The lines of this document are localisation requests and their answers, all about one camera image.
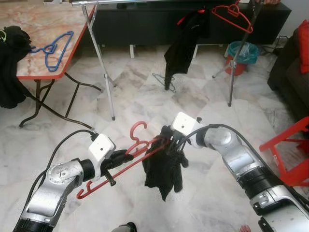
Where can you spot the red plastic hanger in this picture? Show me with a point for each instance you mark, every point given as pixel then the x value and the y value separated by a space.
pixel 132 128
pixel 182 20
pixel 233 10

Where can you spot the black garment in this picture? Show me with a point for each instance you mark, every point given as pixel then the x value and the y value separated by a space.
pixel 164 169

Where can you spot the black shirt with green logo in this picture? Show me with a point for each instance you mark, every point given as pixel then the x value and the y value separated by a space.
pixel 14 53

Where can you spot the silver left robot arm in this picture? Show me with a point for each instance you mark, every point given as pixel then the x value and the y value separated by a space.
pixel 58 174

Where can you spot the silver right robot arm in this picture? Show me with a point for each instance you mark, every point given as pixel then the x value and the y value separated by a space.
pixel 227 145

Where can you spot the green plastic hanger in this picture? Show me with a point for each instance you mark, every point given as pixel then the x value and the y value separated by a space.
pixel 166 86

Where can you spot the blue plastic hanger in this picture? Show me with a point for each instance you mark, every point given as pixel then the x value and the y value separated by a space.
pixel 49 49

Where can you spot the grey black robot foot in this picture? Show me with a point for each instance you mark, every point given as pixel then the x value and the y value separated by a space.
pixel 126 227

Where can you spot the red bucket with teal bag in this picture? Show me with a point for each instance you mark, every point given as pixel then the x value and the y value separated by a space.
pixel 241 53

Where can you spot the red plastic stool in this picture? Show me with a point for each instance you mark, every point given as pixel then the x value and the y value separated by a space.
pixel 289 174

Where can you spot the bare person foot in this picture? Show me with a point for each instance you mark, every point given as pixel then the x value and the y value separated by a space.
pixel 245 228

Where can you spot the black TV console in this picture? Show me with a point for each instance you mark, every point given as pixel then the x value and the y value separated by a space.
pixel 145 24

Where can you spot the dark grey fabric sofa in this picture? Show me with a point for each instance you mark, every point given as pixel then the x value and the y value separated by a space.
pixel 289 82

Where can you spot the red cushion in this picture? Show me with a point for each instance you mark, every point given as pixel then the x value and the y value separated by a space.
pixel 303 46

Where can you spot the marble top folding table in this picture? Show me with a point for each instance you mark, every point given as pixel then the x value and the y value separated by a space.
pixel 38 24

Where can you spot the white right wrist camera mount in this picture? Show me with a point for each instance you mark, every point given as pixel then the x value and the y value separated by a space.
pixel 186 123

